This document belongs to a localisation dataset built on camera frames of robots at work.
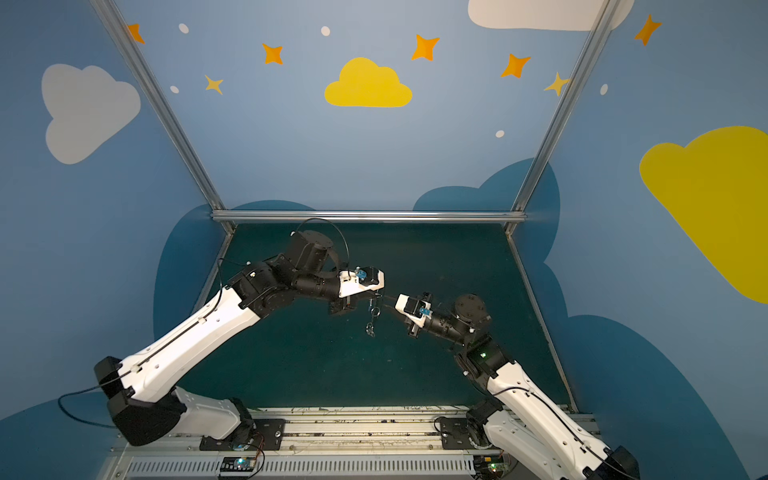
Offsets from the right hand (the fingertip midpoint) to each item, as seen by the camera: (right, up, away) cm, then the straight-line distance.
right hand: (391, 293), depth 66 cm
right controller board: (+25, -43, +5) cm, 50 cm away
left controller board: (-38, -43, +5) cm, 57 cm away
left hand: (-4, +1, -1) cm, 4 cm away
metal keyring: (-4, -5, +1) cm, 6 cm away
